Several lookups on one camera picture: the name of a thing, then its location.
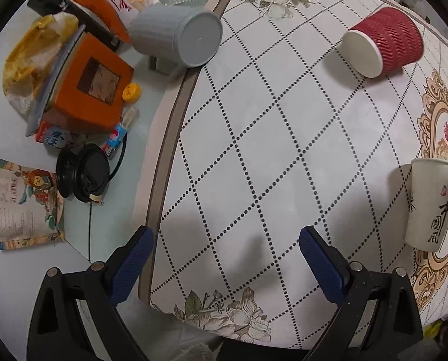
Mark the yellow plastic bag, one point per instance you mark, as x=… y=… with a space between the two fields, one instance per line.
x=30 y=62

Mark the orange box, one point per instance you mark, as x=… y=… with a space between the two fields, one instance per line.
x=87 y=95

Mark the grey ribbed trash bin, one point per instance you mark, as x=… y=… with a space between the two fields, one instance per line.
x=187 y=36

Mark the red ripple paper cup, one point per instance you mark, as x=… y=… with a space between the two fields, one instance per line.
x=383 y=42

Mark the colourful printed snack bag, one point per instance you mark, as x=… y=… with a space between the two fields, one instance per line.
x=31 y=208

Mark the white calligraphy paper cup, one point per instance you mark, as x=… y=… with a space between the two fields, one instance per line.
x=428 y=213

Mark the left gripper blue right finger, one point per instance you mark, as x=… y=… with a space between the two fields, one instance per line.
x=326 y=263

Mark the floral patterned tablecloth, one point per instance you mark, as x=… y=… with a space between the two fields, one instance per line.
x=275 y=133

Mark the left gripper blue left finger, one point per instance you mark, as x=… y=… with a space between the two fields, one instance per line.
x=127 y=263

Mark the yellow bottle cap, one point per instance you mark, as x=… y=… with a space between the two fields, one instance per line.
x=131 y=93

